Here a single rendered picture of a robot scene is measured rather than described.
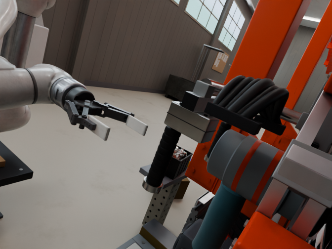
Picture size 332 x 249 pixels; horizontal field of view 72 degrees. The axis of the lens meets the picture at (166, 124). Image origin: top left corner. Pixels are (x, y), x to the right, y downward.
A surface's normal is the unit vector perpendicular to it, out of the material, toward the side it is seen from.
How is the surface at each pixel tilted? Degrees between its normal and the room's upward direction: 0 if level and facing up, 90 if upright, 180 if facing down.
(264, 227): 0
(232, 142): 41
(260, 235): 0
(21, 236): 0
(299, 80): 90
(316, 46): 90
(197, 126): 90
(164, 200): 90
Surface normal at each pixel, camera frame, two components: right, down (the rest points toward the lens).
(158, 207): -0.55, 0.04
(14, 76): 0.70, -0.40
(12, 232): 0.34, -0.90
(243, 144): -0.11, -0.65
